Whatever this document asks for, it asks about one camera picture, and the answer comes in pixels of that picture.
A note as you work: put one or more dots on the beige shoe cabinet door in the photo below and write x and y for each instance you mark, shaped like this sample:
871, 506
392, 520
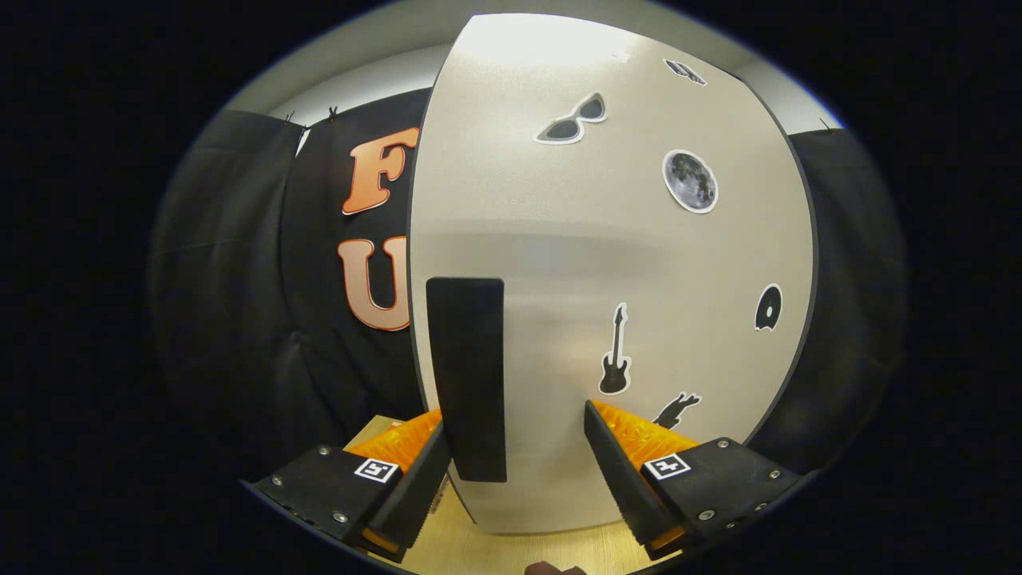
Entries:
559, 279

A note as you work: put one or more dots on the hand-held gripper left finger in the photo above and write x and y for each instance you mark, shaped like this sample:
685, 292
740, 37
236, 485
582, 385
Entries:
419, 495

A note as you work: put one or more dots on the black backdrop cloth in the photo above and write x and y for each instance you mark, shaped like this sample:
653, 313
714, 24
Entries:
231, 319

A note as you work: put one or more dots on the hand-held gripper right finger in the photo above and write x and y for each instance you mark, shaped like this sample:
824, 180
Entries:
619, 479

